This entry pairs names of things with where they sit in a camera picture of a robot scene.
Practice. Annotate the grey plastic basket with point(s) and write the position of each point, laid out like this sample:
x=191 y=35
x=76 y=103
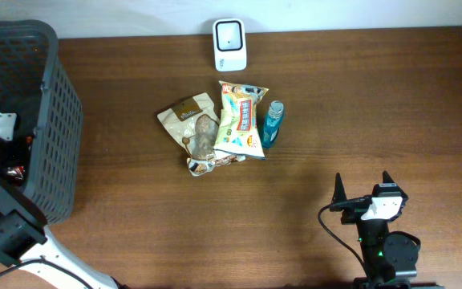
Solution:
x=35 y=86

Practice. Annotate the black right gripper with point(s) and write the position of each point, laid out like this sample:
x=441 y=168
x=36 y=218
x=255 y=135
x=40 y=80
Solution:
x=351 y=214

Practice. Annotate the red black snack packet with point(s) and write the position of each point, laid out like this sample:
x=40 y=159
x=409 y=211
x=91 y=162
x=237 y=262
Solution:
x=15 y=173

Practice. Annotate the yellow chip bag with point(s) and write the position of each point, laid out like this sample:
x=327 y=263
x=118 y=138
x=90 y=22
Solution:
x=238 y=133

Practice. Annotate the beige brown snack pouch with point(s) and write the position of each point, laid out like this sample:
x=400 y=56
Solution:
x=194 y=125

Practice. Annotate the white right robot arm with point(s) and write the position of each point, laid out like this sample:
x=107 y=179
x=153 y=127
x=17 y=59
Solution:
x=388 y=257

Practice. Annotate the white barcode scanner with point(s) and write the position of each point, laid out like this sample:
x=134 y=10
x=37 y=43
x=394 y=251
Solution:
x=229 y=45

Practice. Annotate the blue liquid bottle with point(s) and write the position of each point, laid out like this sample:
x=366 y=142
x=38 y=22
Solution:
x=272 y=123

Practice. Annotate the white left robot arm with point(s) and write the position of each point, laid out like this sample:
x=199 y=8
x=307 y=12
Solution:
x=27 y=244

